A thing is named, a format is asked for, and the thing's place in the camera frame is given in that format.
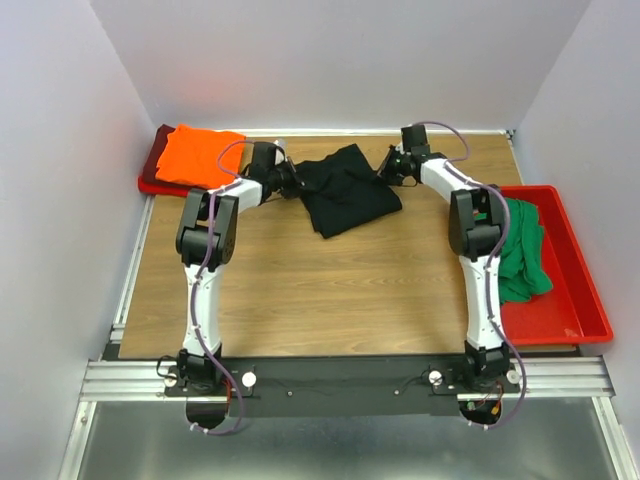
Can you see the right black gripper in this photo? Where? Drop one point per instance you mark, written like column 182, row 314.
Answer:
column 392, row 152

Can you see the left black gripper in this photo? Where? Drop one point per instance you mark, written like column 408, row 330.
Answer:
column 296, row 182

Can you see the black t shirt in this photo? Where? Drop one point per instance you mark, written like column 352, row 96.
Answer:
column 342, row 192

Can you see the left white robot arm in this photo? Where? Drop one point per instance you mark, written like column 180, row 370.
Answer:
column 205, row 242

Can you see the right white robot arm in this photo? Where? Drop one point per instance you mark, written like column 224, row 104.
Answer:
column 478, row 226

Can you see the orange folded t shirt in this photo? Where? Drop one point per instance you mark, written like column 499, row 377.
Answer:
column 201, row 158

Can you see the maroon folded t shirt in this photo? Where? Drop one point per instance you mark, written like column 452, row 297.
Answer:
column 149, row 169

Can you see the red folded t shirt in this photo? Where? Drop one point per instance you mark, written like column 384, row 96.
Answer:
column 150, row 186

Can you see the green t shirt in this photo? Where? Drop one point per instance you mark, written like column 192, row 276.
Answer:
column 521, row 274

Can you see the red plastic bin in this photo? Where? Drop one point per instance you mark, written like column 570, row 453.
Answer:
column 572, row 312

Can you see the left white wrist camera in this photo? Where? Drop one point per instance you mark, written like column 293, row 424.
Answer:
column 280, row 153

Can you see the aluminium frame rail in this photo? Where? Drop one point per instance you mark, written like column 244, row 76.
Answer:
column 575, row 377

